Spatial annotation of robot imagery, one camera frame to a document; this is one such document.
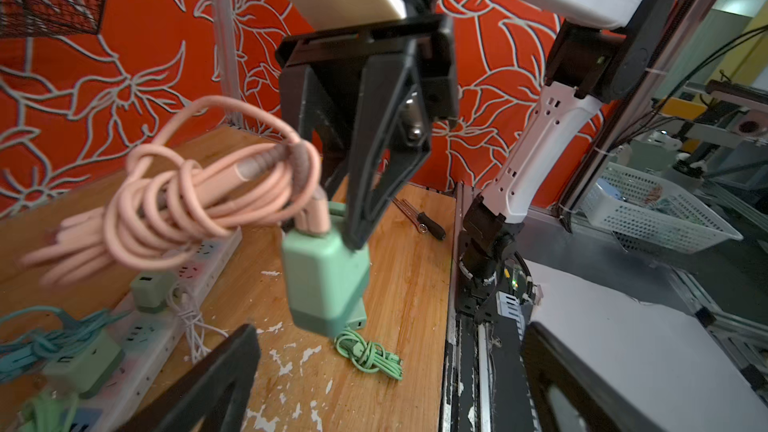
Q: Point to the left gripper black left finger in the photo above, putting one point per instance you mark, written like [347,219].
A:
[212,396]

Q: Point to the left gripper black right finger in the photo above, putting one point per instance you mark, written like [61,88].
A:
[569,395]

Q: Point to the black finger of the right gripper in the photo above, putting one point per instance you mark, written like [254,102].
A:
[388,138]

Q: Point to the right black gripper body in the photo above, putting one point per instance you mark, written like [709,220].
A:
[328,80]

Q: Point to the green charger plug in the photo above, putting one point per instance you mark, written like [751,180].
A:
[85,372]
[324,279]
[358,316]
[150,290]

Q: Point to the green charger with green cable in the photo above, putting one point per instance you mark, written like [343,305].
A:
[46,412]

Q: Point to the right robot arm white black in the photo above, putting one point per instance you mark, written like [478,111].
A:
[598,56]

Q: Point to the white multicolour power strip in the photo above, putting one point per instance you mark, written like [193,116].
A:
[148,339]

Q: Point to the white perforated basket outside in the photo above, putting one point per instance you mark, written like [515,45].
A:
[648,209]

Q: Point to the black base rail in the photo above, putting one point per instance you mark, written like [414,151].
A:
[484,383]

